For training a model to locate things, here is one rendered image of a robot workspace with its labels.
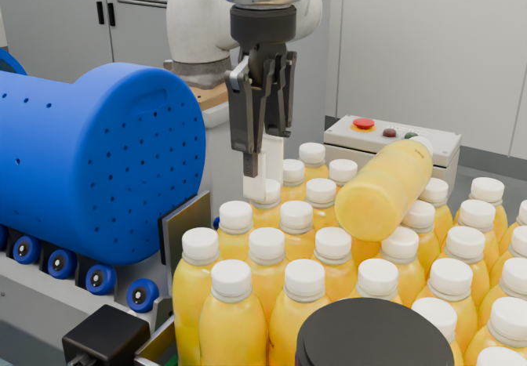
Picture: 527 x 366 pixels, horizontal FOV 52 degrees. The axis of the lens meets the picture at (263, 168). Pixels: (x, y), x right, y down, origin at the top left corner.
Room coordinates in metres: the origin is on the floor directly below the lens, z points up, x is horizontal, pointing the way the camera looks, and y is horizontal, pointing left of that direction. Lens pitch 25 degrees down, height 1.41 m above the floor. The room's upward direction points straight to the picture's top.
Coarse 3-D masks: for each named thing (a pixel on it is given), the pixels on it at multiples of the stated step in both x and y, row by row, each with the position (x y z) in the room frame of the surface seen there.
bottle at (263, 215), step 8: (280, 200) 0.63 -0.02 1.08; (256, 208) 0.62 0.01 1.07; (264, 208) 0.61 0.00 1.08; (272, 208) 0.62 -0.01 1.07; (256, 216) 0.61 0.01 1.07; (264, 216) 0.61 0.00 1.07; (272, 216) 0.61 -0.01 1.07; (256, 224) 0.60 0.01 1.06; (264, 224) 0.60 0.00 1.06; (272, 224) 0.60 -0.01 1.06
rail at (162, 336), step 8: (168, 320) 0.51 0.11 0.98; (160, 328) 0.50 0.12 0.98; (168, 328) 0.50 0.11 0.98; (152, 336) 0.49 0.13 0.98; (160, 336) 0.49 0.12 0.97; (168, 336) 0.50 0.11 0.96; (144, 344) 0.47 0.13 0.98; (152, 344) 0.48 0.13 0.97; (160, 344) 0.49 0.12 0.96; (168, 344) 0.50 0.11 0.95; (136, 352) 0.46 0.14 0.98; (144, 352) 0.47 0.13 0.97; (152, 352) 0.48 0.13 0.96; (160, 352) 0.49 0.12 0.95; (152, 360) 0.48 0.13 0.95
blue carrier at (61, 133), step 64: (0, 64) 1.00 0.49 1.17; (128, 64) 0.74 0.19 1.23; (0, 128) 0.66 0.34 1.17; (64, 128) 0.62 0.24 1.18; (128, 128) 0.67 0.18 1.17; (192, 128) 0.79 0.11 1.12; (0, 192) 0.64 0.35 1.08; (64, 192) 0.58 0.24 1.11; (128, 192) 0.66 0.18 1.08; (192, 192) 0.78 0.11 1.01; (128, 256) 0.64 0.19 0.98
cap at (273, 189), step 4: (268, 180) 0.64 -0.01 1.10; (272, 180) 0.64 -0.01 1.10; (268, 184) 0.63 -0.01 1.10; (272, 184) 0.63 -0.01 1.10; (276, 184) 0.63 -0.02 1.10; (268, 188) 0.62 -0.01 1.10; (272, 188) 0.62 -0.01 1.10; (276, 188) 0.62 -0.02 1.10; (280, 188) 0.63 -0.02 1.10; (268, 192) 0.61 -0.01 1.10; (272, 192) 0.61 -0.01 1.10; (276, 192) 0.62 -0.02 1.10; (280, 192) 0.63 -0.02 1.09; (268, 196) 0.61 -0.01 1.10; (272, 196) 0.61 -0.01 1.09; (276, 196) 0.62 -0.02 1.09; (268, 200) 0.61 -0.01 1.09; (272, 200) 0.61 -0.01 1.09; (276, 200) 0.62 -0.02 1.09
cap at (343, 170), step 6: (330, 162) 0.70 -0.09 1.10; (336, 162) 0.70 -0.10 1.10; (342, 162) 0.70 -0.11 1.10; (348, 162) 0.70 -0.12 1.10; (354, 162) 0.70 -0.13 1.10; (330, 168) 0.69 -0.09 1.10; (336, 168) 0.68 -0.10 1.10; (342, 168) 0.68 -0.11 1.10; (348, 168) 0.68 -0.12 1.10; (354, 168) 0.68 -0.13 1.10; (330, 174) 0.69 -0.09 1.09; (336, 174) 0.68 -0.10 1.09; (342, 174) 0.67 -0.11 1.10; (348, 174) 0.67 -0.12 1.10; (354, 174) 0.68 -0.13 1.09; (336, 180) 0.68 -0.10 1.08; (342, 180) 0.68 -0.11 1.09; (348, 180) 0.68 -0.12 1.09
